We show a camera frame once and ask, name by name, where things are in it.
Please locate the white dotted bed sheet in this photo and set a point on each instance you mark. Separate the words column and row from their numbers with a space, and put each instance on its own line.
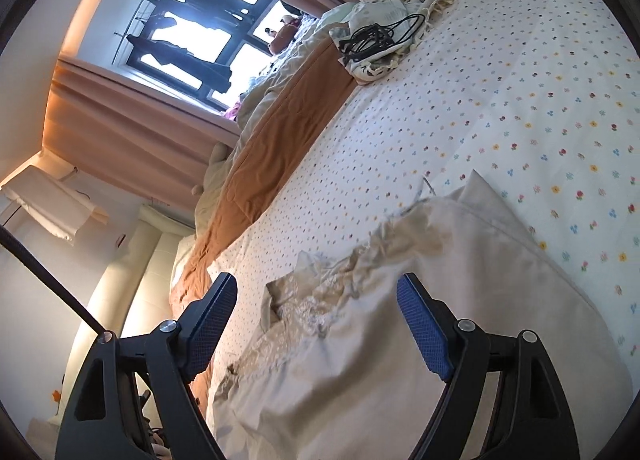
column 539, row 97

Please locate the dark clothes on rail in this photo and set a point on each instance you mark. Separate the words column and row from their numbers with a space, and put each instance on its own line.
column 190, row 44

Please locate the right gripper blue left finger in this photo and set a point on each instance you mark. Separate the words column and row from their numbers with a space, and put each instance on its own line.
column 202, row 325

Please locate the orange brown quilt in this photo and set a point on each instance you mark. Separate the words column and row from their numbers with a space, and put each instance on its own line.
column 280, row 141

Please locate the white hanging shirt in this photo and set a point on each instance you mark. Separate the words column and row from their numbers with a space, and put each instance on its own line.
column 59, row 209

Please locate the cream padded headboard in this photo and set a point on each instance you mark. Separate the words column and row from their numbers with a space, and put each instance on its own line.
column 132, row 296

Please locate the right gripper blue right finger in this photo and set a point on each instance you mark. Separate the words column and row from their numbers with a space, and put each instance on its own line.
column 430, row 323

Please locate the left pink curtain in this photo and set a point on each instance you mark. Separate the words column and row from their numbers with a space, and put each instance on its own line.
column 129, row 135

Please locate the brown plush toy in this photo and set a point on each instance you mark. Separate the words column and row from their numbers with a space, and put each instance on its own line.
column 282, row 38

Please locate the patterned cloth with cables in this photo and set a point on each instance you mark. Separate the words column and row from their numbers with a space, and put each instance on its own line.
column 377, row 35

